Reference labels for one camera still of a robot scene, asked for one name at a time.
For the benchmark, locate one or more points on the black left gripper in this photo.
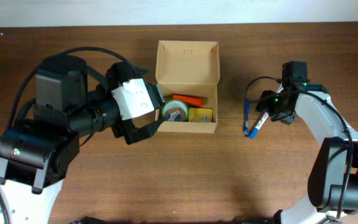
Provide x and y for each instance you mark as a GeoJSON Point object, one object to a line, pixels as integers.
{"type": "Point", "coordinates": [119, 125]}

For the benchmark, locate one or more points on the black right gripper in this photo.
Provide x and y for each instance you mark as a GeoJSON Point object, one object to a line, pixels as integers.
{"type": "Point", "coordinates": [281, 115]}

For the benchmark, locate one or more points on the blue whiteboard marker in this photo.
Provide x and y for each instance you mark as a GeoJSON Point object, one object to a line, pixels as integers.
{"type": "Point", "coordinates": [258, 124]}

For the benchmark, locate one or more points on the blue ballpoint pen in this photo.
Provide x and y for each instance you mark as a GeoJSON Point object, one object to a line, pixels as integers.
{"type": "Point", "coordinates": [246, 119]}

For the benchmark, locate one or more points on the yellow sticky note pad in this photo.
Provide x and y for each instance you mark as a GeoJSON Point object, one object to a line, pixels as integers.
{"type": "Point", "coordinates": [200, 115]}

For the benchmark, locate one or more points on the orange highlighter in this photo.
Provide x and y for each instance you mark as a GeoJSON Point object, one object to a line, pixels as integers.
{"type": "Point", "coordinates": [189, 100]}

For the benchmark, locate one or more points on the brown cardboard box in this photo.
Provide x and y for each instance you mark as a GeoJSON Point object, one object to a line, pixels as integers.
{"type": "Point", "coordinates": [189, 68]}

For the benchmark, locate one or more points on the small blue white card box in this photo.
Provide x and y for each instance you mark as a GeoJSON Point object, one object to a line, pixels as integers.
{"type": "Point", "coordinates": [174, 116]}

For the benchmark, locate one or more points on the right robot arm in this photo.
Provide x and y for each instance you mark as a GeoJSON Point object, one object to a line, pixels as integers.
{"type": "Point", "coordinates": [332, 188]}

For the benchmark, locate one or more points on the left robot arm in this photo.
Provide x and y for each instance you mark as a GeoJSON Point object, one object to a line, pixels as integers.
{"type": "Point", "coordinates": [73, 102]}

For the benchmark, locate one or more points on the green tape roll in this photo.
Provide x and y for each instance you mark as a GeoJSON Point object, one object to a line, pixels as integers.
{"type": "Point", "coordinates": [174, 105]}

